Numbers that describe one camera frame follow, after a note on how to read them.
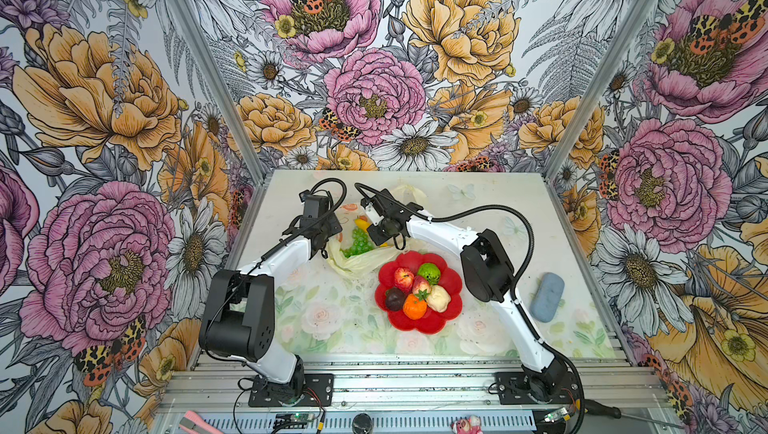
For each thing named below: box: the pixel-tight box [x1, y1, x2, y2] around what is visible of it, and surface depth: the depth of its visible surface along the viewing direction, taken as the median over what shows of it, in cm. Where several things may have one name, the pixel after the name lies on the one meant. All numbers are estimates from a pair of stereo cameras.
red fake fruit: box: [394, 267, 415, 292], surface depth 89 cm
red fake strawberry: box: [412, 275, 431, 299], surface depth 84 cm
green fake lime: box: [417, 262, 441, 286], surface depth 91 cm
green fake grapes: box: [340, 228, 375, 258], surface depth 99 cm
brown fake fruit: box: [386, 287, 405, 311], surface depth 85 cm
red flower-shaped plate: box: [375, 251, 463, 335], surface depth 87 cm
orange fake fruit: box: [403, 289, 431, 320], surface depth 85 cm
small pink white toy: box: [450, 415, 483, 434], surface depth 69 cm
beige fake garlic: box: [426, 284, 451, 313], surface depth 86 cm
